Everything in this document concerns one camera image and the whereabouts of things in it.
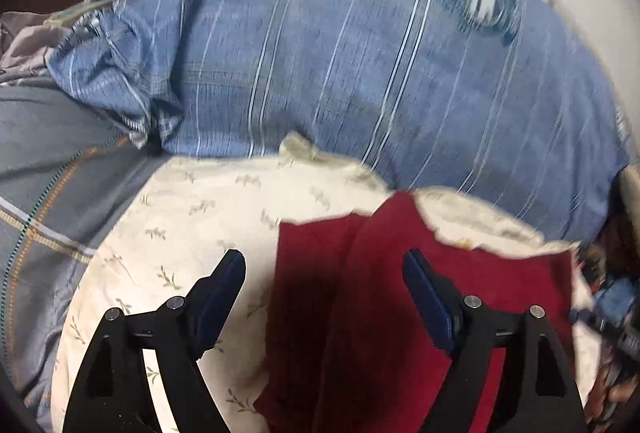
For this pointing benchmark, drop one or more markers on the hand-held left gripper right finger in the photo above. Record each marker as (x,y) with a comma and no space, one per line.
(430,298)

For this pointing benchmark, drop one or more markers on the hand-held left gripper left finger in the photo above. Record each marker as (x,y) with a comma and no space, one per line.
(220,293)

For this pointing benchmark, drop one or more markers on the dark red fleece garment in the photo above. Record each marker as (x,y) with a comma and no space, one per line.
(350,313)

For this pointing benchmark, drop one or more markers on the cream leaf-print pillow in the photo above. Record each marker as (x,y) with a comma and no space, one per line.
(175,233)

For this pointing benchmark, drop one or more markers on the blue towel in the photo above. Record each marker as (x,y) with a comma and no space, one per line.
(617,295)

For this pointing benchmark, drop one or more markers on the grey striped bed sheet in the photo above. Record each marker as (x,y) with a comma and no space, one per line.
(50,163)

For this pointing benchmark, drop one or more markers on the pale grey cloth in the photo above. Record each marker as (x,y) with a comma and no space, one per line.
(25,43)

